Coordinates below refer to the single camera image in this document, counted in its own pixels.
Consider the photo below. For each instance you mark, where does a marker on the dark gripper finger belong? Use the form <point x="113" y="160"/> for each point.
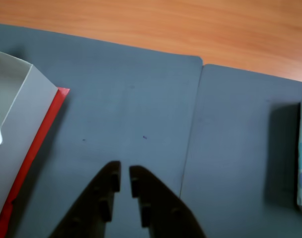
<point x="88" y="210"/>
<point x="163" y="213"/>

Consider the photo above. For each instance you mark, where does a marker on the red and white box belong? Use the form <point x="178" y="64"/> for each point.
<point x="41" y="138"/>

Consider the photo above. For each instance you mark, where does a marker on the dark gray rubber mat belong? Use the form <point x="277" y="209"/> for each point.
<point x="128" y="99"/>
<point x="240" y="136"/>

